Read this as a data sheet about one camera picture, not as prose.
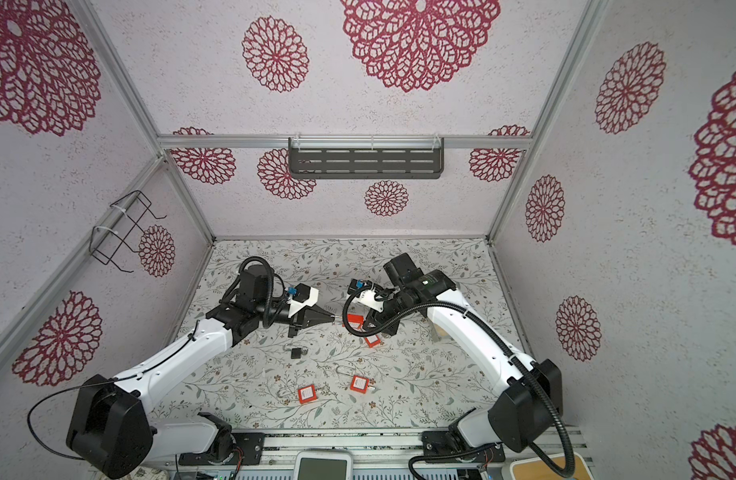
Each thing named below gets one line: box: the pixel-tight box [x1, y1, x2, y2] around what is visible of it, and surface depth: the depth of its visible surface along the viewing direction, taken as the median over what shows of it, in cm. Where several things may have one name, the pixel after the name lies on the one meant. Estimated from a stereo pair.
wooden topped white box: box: [510, 453, 594, 480], surface depth 68 cm
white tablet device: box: [294, 449, 354, 480], surface depth 69 cm
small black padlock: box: [290, 346, 309, 359], surface depth 92 cm
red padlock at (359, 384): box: [350, 375, 371, 394], surface depth 85 cm
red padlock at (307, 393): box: [298, 384, 318, 404], surface depth 83 cm
